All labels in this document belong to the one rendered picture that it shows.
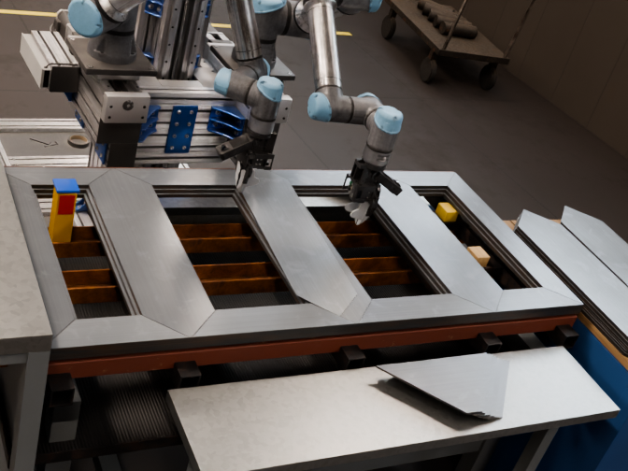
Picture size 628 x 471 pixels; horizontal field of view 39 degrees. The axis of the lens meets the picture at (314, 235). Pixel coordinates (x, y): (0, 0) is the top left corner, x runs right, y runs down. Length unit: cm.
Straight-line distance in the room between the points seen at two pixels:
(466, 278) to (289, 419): 78
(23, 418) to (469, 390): 109
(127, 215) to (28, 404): 77
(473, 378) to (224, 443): 70
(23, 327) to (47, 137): 241
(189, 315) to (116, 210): 45
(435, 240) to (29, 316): 139
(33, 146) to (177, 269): 183
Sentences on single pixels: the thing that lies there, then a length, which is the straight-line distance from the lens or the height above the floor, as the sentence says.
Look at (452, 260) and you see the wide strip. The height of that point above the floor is 85.
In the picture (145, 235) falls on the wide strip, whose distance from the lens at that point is 237.
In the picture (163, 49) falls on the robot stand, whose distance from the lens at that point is 300.
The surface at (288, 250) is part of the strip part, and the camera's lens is 245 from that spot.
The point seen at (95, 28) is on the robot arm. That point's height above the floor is 119.
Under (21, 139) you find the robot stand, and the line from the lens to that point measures 403.
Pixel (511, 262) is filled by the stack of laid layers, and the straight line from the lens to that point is 283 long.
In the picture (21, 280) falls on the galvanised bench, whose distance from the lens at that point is 183.
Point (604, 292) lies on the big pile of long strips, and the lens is 286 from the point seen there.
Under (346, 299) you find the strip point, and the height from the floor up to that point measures 85.
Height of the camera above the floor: 217
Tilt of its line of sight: 31 degrees down
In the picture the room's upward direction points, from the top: 17 degrees clockwise
